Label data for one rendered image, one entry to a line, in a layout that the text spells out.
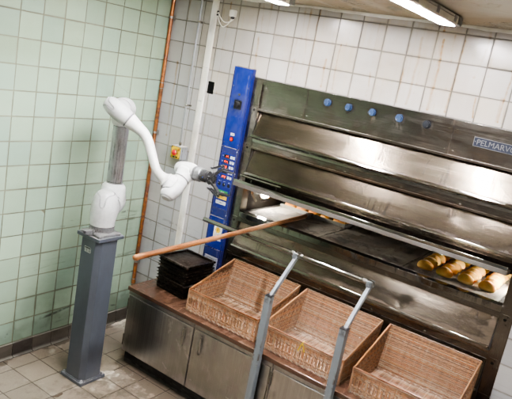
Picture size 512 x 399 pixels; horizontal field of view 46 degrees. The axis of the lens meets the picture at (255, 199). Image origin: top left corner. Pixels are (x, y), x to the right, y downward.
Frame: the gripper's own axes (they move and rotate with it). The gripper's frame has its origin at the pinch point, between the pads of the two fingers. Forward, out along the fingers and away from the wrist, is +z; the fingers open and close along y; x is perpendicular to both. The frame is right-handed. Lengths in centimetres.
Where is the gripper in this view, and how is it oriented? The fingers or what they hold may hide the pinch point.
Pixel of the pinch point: (229, 184)
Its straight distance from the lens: 352.0
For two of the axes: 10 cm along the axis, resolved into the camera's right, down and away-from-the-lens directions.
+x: -5.7, 0.9, -8.2
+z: 8.0, 2.7, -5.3
